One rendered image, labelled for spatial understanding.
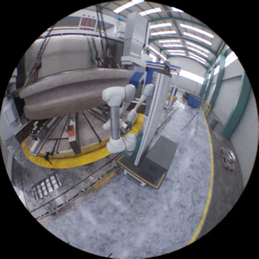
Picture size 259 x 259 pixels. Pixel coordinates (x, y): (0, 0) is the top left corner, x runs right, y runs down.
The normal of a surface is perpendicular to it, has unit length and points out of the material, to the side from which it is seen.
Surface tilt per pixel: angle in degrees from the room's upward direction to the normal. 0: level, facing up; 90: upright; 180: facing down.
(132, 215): 0
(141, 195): 0
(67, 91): 90
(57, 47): 90
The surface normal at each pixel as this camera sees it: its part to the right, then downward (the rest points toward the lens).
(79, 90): 0.58, 0.55
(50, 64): 0.76, 0.47
